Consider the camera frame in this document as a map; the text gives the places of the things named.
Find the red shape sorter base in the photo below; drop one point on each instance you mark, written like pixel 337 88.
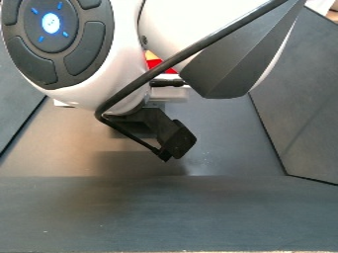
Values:
pixel 154 61

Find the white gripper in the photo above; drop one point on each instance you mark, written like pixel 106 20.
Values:
pixel 166 89

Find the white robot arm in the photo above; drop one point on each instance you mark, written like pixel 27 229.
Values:
pixel 79 48

